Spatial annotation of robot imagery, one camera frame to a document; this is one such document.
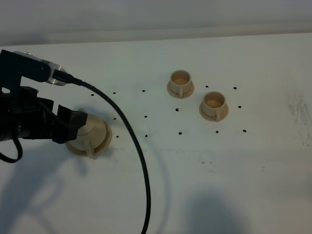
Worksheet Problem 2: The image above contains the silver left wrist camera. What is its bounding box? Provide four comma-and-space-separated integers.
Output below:
14, 51, 66, 86

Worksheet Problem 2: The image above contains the beige teapot saucer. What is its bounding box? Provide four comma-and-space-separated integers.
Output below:
66, 126, 113, 158

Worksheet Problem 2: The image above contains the beige front teacup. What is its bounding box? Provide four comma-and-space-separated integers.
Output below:
201, 92, 226, 122

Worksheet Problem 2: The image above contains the black braided camera cable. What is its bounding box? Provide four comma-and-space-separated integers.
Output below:
52, 70, 152, 234

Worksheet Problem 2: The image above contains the beige teapot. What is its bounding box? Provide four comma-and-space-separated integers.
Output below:
69, 111, 109, 160

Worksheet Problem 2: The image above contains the beige teacup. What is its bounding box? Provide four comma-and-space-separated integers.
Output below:
201, 92, 226, 122
168, 70, 192, 97

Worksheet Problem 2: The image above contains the beige front saucer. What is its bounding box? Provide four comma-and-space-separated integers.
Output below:
199, 101, 229, 122

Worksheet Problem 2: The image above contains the beige rear teacup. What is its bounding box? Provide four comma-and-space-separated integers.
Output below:
168, 70, 192, 97

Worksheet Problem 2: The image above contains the beige rear saucer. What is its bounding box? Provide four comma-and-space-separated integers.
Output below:
167, 82, 195, 99

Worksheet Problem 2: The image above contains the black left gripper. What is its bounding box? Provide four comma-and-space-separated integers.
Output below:
0, 50, 87, 144

